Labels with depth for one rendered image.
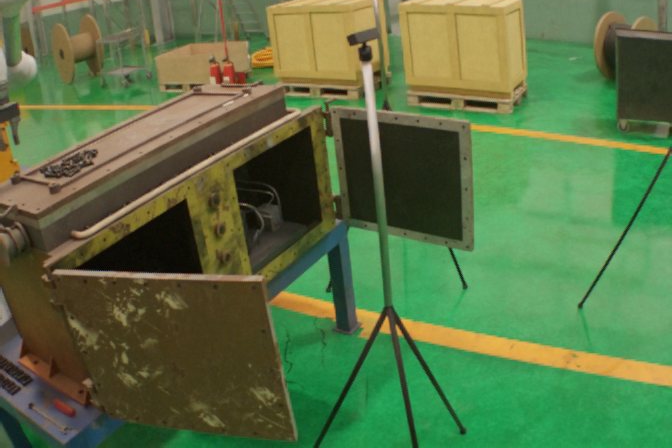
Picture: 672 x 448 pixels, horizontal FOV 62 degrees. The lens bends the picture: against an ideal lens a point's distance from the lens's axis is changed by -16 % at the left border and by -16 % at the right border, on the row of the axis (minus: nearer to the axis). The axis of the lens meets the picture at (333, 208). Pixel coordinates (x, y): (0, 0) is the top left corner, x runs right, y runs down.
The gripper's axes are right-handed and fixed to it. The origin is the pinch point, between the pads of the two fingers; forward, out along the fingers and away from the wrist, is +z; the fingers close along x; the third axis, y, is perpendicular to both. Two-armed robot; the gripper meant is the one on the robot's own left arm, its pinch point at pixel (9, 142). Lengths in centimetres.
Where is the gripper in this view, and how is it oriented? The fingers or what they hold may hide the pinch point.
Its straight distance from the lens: 232.5
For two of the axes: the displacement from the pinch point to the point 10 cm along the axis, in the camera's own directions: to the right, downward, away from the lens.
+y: 8.4, 1.4, -5.2
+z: 1.1, 9.0, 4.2
